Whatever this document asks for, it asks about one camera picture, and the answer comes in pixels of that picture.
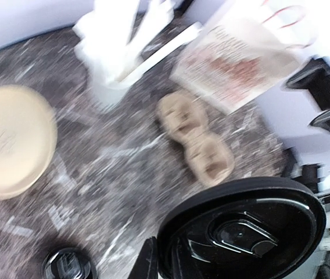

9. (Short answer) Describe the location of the brown pulp cup carrier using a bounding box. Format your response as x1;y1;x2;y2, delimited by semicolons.
156;90;235;187

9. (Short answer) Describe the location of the black coffee cup lid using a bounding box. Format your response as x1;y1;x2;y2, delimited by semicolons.
157;177;326;278

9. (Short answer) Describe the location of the beige bear plate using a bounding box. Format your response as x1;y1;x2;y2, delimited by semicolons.
0;85;58;201

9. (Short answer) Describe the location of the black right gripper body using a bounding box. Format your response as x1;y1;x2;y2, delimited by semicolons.
284;56;330;133

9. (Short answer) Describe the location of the white paper straw cup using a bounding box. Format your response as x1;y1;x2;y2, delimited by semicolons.
73;1;202;110

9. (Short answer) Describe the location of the cream bear paper bag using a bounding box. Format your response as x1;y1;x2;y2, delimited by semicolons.
171;1;317;113

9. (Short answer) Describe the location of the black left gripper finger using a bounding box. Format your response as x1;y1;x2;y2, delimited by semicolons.
128;237;159;279

